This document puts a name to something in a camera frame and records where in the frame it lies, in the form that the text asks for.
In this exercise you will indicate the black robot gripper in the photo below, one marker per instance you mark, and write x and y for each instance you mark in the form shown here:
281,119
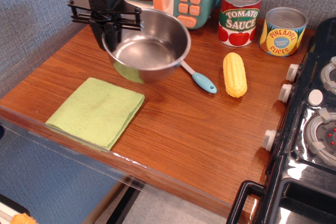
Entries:
115,14

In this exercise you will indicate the stainless steel pan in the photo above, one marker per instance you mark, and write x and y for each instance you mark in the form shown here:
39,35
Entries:
153,53

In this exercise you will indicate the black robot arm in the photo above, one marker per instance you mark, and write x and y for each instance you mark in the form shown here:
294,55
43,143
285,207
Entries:
106,18

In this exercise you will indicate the green folded cloth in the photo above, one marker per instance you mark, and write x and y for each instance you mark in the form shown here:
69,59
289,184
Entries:
97,112

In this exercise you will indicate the clear acrylic edge guard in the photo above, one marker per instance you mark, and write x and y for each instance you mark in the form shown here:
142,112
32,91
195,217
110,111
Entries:
112,164

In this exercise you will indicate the yellow toy corn cob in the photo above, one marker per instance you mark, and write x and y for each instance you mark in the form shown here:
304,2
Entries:
234,75

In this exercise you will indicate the tomato sauce can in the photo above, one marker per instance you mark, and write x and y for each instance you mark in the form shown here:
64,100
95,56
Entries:
237,21

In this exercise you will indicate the pineapple slices can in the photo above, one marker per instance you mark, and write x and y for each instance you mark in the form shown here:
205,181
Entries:
283,31

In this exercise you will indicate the orange object bottom left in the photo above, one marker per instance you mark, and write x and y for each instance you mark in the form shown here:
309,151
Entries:
23,219

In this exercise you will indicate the black toy stove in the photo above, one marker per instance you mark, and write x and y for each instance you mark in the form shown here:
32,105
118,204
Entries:
300,175

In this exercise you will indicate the white spoon teal handle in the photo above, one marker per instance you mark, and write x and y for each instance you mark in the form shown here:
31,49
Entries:
201,80

